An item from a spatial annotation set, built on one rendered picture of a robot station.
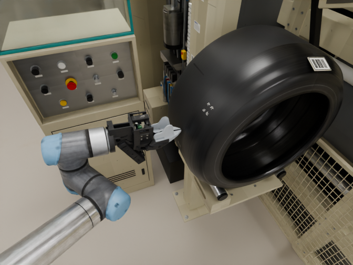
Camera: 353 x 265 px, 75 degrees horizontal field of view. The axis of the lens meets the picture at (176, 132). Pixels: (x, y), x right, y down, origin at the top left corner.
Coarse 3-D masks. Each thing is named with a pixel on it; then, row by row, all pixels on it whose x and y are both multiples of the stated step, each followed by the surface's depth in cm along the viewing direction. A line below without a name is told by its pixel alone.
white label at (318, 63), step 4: (312, 60) 56; (316, 60) 57; (320, 60) 58; (324, 60) 58; (312, 64) 56; (316, 64) 56; (320, 64) 57; (324, 64) 57; (316, 68) 56; (320, 68) 56; (324, 68) 57; (328, 68) 57
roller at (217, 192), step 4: (212, 188) 92; (216, 188) 90; (220, 188) 90; (216, 192) 90; (220, 192) 89; (224, 192) 89; (216, 196) 89; (220, 196) 88; (224, 196) 89; (220, 200) 90
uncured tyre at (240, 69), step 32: (256, 32) 65; (288, 32) 68; (192, 64) 69; (224, 64) 61; (256, 64) 56; (288, 64) 56; (192, 96) 65; (224, 96) 57; (256, 96) 56; (288, 96) 58; (320, 96) 83; (192, 128) 64; (224, 128) 59; (256, 128) 107; (288, 128) 97; (320, 128) 79; (192, 160) 69; (224, 160) 100; (256, 160) 100; (288, 160) 87
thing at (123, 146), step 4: (120, 144) 62; (124, 144) 62; (120, 148) 62; (124, 148) 63; (128, 148) 63; (132, 148) 64; (124, 152) 64; (128, 152) 64; (132, 152) 65; (136, 152) 66; (140, 152) 68; (132, 156) 66; (136, 156) 67; (140, 156) 67; (136, 160) 68; (140, 160) 68; (144, 160) 69
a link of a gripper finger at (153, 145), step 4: (152, 140) 65; (164, 140) 65; (168, 140) 66; (152, 144) 64; (156, 144) 64; (160, 144) 65; (164, 144) 66; (148, 148) 63; (152, 148) 64; (156, 148) 64
